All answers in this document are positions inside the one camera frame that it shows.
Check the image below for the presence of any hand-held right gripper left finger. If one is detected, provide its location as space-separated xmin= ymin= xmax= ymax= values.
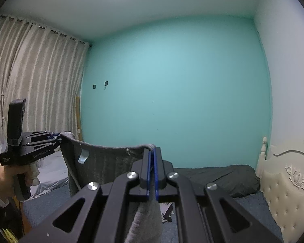
xmin=19 ymin=148 xmax=152 ymax=243

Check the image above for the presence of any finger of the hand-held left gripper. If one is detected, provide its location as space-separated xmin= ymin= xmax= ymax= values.
xmin=27 ymin=131 xmax=62 ymax=140
xmin=26 ymin=137 xmax=64 ymax=148

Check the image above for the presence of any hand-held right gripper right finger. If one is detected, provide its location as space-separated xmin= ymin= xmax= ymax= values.
xmin=152 ymin=147 xmax=284 ymax=243

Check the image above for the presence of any grey knit sweater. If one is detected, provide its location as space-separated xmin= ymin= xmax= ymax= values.
xmin=59 ymin=132 xmax=164 ymax=243

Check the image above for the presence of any person's left forearm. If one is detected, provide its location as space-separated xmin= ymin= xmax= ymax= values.
xmin=0 ymin=178 xmax=24 ymax=240

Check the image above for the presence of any person's left hand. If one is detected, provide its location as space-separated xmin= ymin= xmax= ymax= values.
xmin=0 ymin=163 xmax=40 ymax=204

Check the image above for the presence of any light grey duvet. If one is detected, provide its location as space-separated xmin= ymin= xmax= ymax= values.
xmin=30 ymin=149 xmax=70 ymax=199

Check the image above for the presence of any light lilac jacket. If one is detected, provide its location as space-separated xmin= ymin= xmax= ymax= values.
xmin=160 ymin=202 xmax=176 ymax=224

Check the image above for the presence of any beige striped curtain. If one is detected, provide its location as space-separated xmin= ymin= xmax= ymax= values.
xmin=0 ymin=15 xmax=90 ymax=155

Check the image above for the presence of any dark grey long pillow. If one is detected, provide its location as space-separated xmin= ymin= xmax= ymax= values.
xmin=173 ymin=164 xmax=261 ymax=198

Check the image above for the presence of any blue patterned bed blanket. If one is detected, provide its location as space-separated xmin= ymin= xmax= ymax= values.
xmin=21 ymin=182 xmax=284 ymax=243

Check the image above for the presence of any cream tufted headboard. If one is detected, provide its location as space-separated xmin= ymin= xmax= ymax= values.
xmin=255 ymin=135 xmax=304 ymax=243

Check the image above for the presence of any wooden frame strip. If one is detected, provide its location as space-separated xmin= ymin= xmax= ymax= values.
xmin=75 ymin=96 xmax=83 ymax=141

